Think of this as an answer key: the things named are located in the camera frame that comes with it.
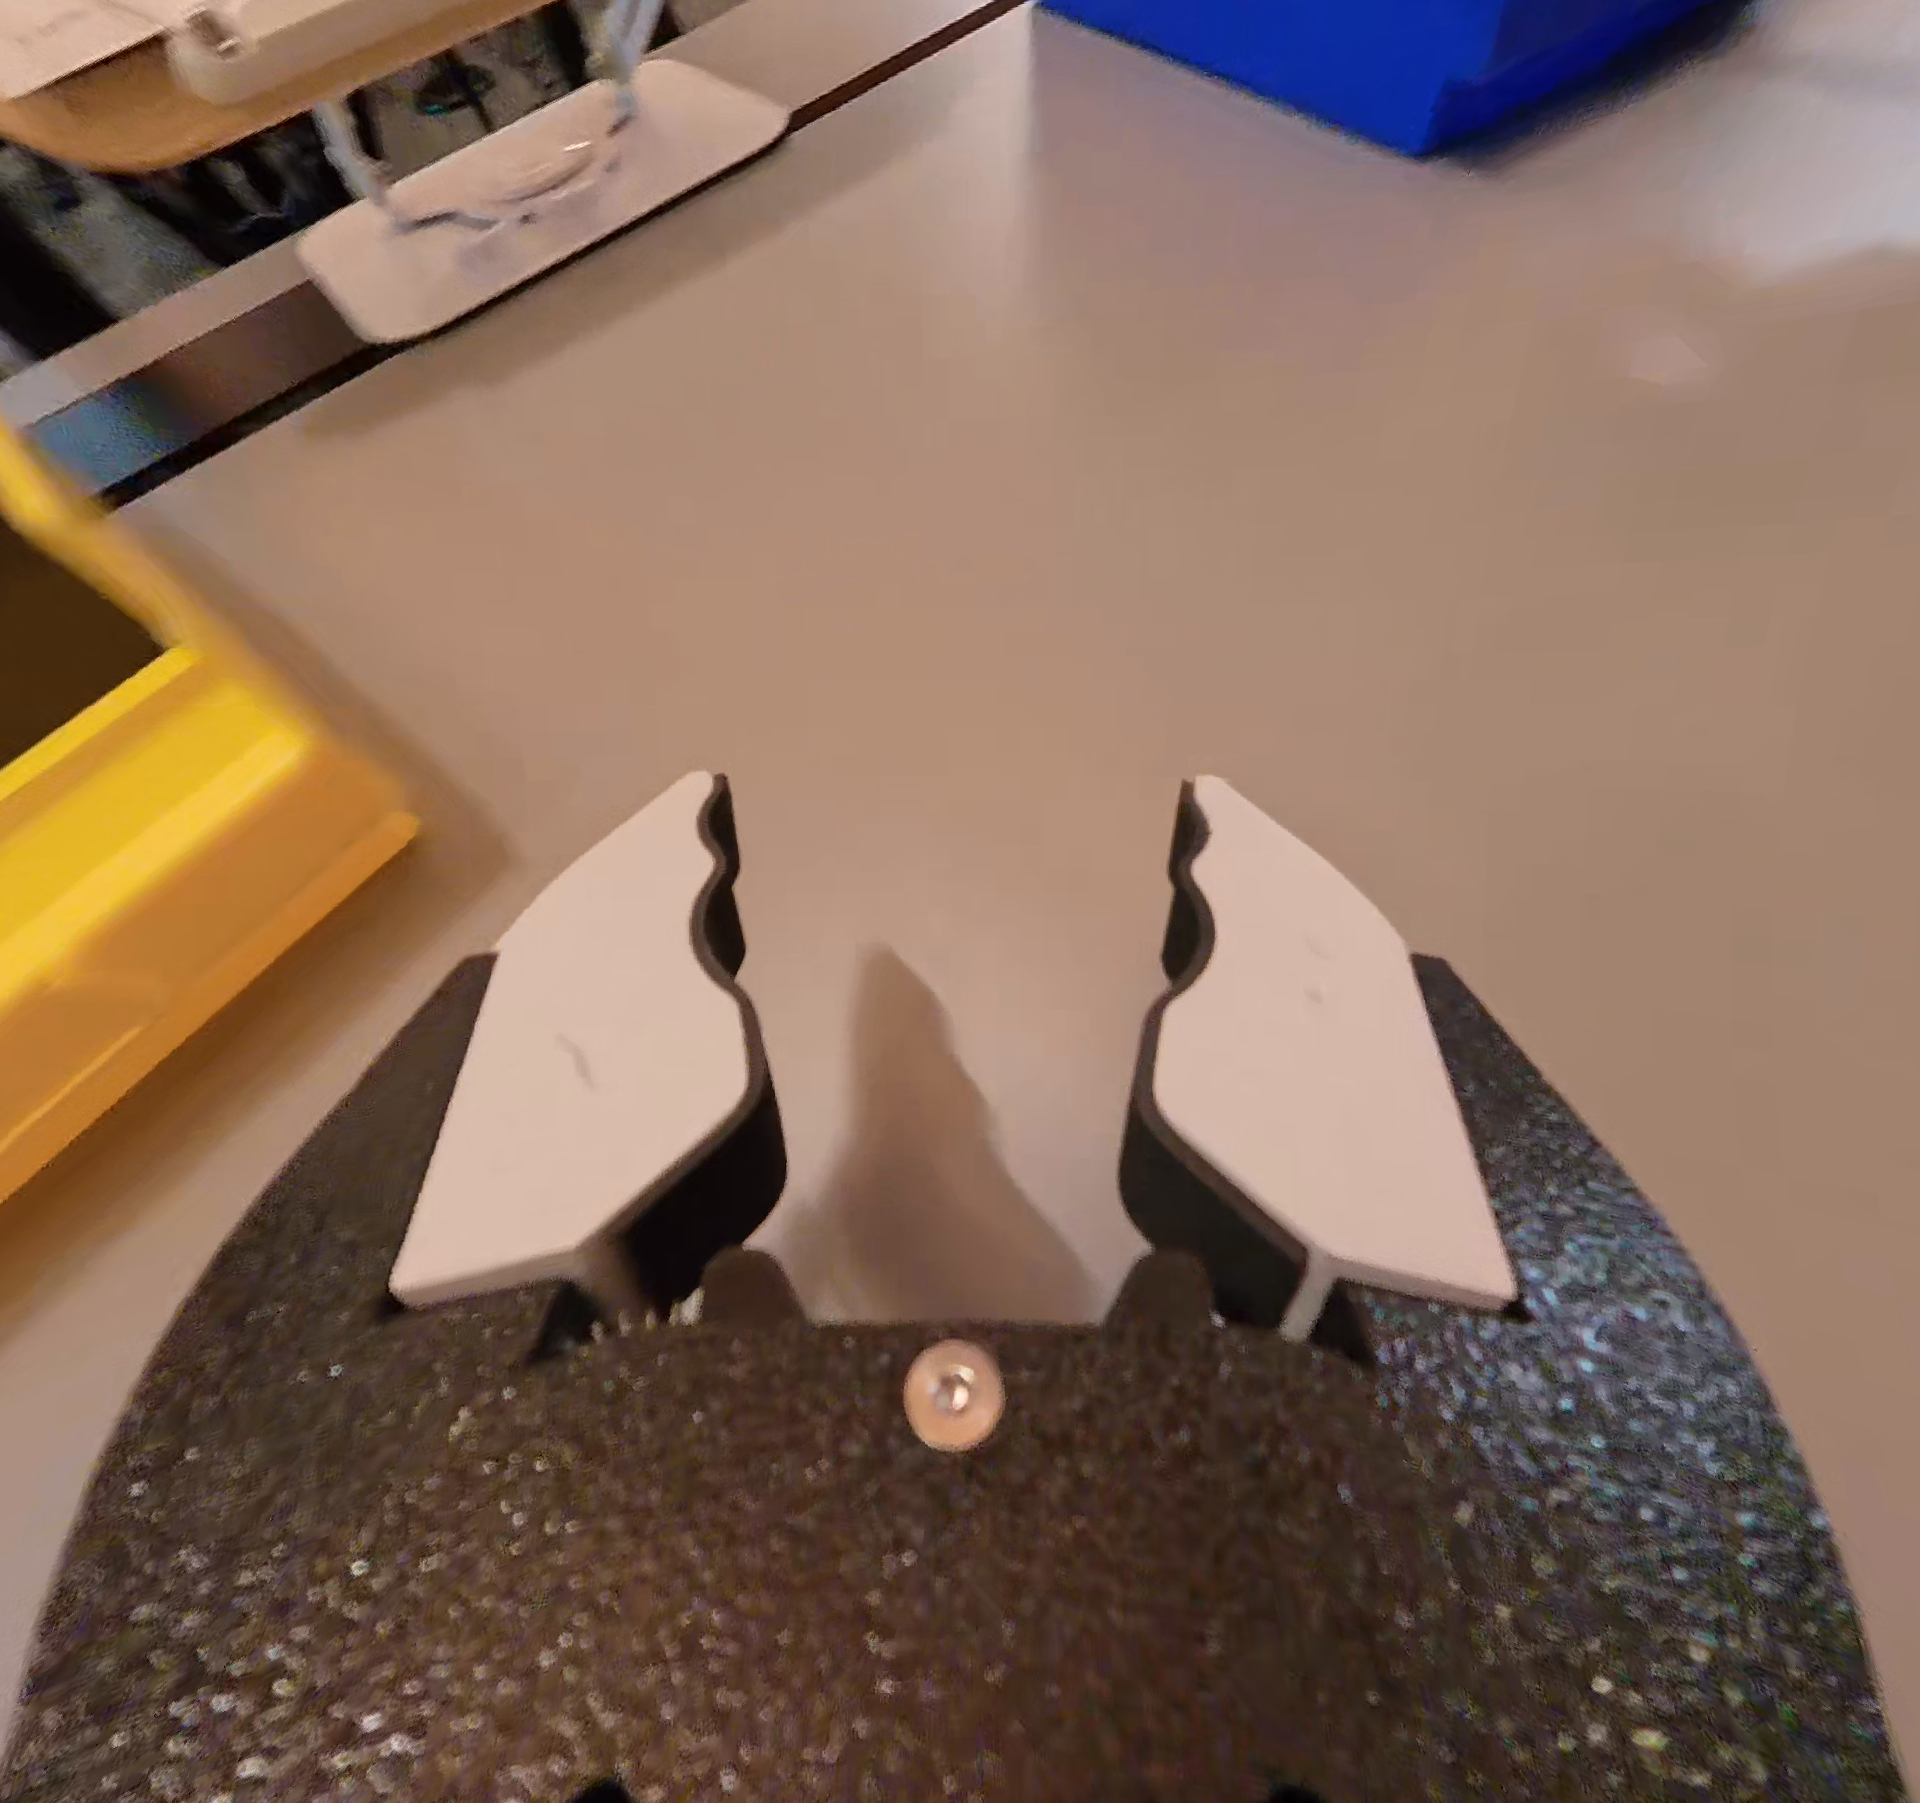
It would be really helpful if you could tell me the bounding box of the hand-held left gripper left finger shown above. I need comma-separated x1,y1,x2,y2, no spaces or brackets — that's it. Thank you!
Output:
387,768,792,1360

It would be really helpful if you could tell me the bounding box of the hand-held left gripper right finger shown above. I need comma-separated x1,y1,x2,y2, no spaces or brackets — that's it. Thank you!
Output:
1116,771,1520,1346

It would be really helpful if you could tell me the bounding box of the yellow plastic bin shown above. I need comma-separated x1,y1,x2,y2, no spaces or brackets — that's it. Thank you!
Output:
0,415,422,1205

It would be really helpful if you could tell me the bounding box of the blue plastic bin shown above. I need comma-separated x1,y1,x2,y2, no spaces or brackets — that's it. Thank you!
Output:
1019,0,1863,158

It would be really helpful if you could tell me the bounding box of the white stand with base plate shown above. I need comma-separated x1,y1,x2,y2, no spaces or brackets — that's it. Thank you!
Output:
0,0,792,343

